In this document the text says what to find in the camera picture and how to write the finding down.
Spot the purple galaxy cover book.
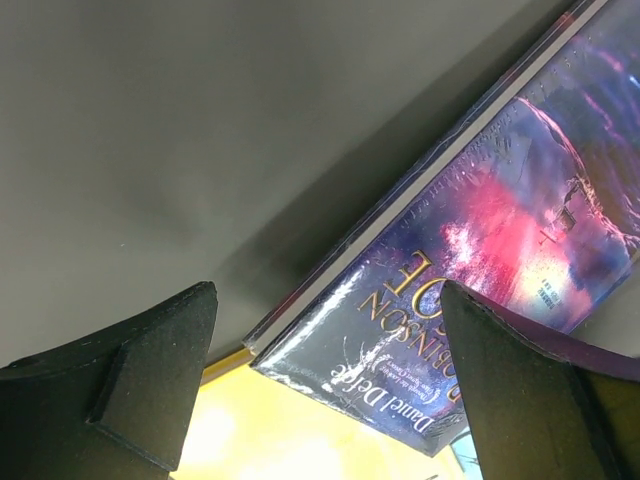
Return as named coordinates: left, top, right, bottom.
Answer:
left=246, top=1, right=639, bottom=456

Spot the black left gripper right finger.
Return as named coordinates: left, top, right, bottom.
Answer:
left=441, top=280, right=639, bottom=479

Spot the yellow book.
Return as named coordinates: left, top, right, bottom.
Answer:
left=171, top=349, right=465, bottom=480

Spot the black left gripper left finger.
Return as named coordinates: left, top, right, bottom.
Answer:
left=1, top=282, right=218, bottom=479

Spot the light blue cat book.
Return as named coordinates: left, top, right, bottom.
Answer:
left=450, top=429, right=483, bottom=480

